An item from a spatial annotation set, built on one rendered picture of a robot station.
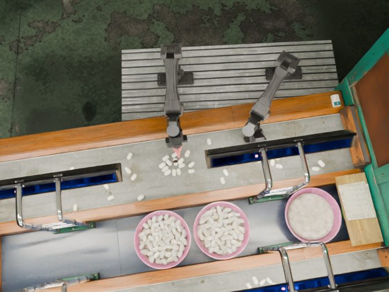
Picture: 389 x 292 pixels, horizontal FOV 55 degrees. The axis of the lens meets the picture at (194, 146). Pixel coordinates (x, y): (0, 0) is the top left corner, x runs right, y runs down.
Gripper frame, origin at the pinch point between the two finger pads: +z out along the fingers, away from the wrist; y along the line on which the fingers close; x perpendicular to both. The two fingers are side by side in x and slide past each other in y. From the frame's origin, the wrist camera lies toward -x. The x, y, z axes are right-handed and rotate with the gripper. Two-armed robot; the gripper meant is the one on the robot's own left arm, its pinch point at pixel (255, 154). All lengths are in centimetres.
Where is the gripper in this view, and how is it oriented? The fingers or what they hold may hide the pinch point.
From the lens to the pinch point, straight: 186.9
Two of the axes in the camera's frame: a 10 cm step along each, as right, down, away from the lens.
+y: 9.9, -1.4, 0.3
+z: 1.2, 9.0, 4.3
